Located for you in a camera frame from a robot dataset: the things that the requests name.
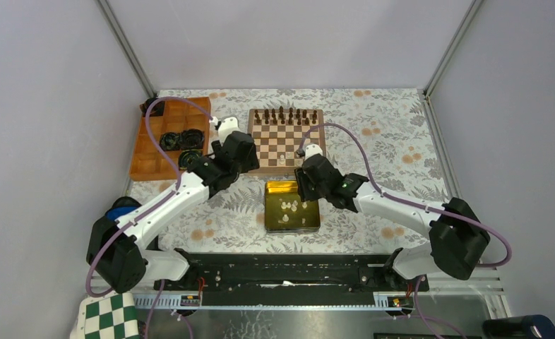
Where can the blue black cloth bag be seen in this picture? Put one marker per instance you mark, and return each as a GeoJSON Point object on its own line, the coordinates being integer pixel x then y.
{"type": "Point", "coordinates": [122, 206]}

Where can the floral patterned table mat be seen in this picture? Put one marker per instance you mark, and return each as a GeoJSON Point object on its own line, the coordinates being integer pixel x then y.
{"type": "Point", "coordinates": [382, 131]}

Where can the wooden chess board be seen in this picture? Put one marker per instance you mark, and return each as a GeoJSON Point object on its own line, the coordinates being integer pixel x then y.
{"type": "Point", "coordinates": [282, 134]}

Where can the blue yellow rolled tie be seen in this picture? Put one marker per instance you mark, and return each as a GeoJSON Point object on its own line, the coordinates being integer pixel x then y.
{"type": "Point", "coordinates": [170, 141]}

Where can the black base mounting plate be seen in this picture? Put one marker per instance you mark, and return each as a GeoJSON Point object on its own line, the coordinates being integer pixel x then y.
{"type": "Point", "coordinates": [289, 280]}

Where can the dark floral rolled tie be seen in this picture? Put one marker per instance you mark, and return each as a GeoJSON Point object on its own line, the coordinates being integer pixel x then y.
{"type": "Point", "coordinates": [156, 111]}

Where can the aluminium frame rail left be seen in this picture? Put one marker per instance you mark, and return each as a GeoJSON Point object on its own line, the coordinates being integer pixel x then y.
{"type": "Point", "coordinates": [118, 32]}

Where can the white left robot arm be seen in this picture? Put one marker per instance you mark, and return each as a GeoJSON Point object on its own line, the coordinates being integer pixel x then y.
{"type": "Point", "coordinates": [118, 249]}

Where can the black cylinder bottle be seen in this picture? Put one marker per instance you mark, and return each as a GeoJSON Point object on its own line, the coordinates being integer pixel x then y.
{"type": "Point", "coordinates": [520, 327]}

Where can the dark rook left corner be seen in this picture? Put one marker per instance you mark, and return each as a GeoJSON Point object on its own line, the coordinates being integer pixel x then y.
{"type": "Point", "coordinates": [257, 117]}

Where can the gold metal tin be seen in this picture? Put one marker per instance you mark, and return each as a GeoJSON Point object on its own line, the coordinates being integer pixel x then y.
{"type": "Point", "coordinates": [275, 193]}

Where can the green white chess mat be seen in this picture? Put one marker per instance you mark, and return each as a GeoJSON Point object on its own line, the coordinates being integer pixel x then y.
{"type": "Point", "coordinates": [113, 316]}

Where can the dark rolled tie centre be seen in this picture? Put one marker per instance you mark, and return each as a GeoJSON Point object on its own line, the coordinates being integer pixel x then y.
{"type": "Point", "coordinates": [192, 139]}

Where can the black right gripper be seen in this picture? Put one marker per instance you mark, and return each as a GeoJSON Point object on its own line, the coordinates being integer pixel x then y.
{"type": "Point", "coordinates": [302, 179]}

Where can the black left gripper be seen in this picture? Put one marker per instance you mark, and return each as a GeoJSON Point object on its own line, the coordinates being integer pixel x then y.
{"type": "Point", "coordinates": [251, 162]}

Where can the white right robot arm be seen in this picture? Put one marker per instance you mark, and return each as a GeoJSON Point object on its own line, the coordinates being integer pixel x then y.
{"type": "Point", "coordinates": [454, 243]}

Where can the wooden compartment tray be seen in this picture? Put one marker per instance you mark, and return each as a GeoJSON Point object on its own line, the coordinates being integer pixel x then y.
{"type": "Point", "coordinates": [149, 161]}

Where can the green black rolled tie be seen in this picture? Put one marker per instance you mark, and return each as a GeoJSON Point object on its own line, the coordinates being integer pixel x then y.
{"type": "Point", "coordinates": [187, 157]}

